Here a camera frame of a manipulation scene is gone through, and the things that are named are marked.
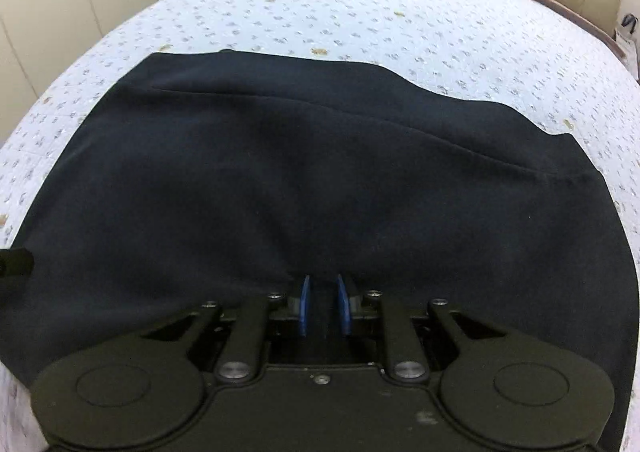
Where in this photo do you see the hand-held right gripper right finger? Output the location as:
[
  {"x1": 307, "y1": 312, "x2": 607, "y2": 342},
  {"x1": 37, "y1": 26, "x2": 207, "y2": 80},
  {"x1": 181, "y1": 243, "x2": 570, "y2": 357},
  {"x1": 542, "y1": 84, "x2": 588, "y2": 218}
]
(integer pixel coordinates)
[{"x1": 334, "y1": 274, "x2": 506, "y2": 380}]

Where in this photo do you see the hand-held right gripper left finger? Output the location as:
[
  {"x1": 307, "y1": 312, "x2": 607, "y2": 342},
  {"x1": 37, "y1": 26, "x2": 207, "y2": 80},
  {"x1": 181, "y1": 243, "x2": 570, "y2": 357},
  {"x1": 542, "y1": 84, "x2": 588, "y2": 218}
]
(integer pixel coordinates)
[{"x1": 142, "y1": 274, "x2": 312, "y2": 380}]

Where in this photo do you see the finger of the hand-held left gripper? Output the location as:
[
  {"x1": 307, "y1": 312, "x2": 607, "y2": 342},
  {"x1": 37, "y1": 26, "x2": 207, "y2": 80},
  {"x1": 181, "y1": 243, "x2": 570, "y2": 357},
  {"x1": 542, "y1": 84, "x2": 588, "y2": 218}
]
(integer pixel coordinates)
[{"x1": 0, "y1": 247, "x2": 36, "y2": 279}]

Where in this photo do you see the dark navy striped hooded jacket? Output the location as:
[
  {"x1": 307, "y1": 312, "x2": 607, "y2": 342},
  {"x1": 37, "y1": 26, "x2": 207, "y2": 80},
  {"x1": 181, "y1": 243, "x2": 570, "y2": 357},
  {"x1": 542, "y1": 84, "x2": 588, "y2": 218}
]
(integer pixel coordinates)
[{"x1": 0, "y1": 50, "x2": 640, "y2": 452}]

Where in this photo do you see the bed with floral blue sheet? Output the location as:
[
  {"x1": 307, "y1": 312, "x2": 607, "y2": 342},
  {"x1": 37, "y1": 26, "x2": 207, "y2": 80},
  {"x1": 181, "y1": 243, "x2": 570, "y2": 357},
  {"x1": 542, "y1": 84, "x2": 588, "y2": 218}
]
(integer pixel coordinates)
[{"x1": 0, "y1": 0, "x2": 640, "y2": 452}]

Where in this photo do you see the white paper shopping bag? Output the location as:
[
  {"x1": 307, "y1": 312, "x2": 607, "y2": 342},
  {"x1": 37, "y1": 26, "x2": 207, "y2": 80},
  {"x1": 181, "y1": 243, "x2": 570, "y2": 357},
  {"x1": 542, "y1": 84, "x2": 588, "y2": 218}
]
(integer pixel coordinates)
[{"x1": 614, "y1": 14, "x2": 640, "y2": 82}]

